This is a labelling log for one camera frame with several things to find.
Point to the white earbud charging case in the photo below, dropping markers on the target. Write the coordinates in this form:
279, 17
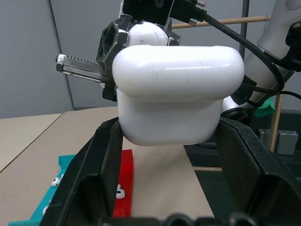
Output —
174, 99

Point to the short wooden dowel rod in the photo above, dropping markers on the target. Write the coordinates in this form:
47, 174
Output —
207, 168

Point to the long wooden dowel rod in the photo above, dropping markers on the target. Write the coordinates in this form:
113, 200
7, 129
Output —
235, 21

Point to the thin metal pole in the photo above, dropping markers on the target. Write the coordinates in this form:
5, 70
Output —
244, 23

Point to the upright wooden pole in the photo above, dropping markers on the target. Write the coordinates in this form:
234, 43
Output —
276, 122

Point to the white earbud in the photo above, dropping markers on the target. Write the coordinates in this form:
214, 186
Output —
56, 182
120, 193

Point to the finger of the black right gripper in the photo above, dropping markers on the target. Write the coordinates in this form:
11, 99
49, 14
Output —
111, 42
173, 35

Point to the grey metal box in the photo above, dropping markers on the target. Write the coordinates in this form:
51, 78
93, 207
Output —
288, 142

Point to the red plastic tray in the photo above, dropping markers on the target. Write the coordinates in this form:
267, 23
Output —
125, 179

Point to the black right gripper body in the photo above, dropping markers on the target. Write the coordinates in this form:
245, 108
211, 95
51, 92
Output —
80, 68

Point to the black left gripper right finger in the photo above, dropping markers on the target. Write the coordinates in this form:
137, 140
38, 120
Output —
258, 169

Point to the teal plastic tray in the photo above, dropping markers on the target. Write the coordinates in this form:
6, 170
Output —
49, 195

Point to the small grey box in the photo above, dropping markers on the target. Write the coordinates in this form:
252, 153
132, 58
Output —
265, 137

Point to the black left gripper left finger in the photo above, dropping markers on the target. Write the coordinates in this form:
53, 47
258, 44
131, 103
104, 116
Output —
91, 169

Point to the green cloth piece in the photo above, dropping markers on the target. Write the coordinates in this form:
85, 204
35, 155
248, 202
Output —
264, 109

